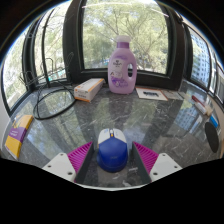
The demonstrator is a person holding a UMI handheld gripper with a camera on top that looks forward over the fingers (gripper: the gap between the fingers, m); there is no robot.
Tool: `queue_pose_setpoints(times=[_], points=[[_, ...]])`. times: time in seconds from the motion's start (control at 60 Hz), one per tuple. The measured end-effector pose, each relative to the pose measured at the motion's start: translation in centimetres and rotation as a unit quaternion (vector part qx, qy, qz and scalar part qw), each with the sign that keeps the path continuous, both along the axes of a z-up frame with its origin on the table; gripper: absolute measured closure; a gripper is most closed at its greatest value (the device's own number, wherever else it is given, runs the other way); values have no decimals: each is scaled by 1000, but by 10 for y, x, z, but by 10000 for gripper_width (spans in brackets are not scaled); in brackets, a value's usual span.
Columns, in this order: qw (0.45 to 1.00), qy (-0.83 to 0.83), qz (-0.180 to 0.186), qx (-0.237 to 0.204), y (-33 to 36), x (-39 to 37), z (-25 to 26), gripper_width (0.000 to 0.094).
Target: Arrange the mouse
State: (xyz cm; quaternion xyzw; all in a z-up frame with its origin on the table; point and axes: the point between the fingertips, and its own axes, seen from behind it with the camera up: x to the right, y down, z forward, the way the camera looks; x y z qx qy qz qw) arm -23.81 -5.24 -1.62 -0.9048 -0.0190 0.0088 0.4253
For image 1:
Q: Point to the purple detergent bottle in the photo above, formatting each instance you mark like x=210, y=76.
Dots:
x=120, y=70

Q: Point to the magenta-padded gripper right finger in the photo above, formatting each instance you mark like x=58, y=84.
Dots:
x=165, y=165

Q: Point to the blue and white computer mouse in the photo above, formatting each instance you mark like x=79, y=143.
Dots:
x=112, y=153

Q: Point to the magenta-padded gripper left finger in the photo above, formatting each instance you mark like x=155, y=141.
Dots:
x=59, y=165

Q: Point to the blue and white box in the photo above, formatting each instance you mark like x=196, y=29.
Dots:
x=214, y=121

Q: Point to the yellow and purple box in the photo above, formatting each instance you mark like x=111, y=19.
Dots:
x=18, y=135

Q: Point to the red hardcover book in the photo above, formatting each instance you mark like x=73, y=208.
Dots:
x=200, y=104

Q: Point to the grey printed paper sheet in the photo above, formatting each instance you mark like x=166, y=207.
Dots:
x=172, y=94

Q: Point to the round black mouse pad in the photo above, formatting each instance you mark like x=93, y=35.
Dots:
x=212, y=137

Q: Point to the white booklet with dark picture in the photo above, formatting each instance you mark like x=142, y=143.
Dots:
x=150, y=93

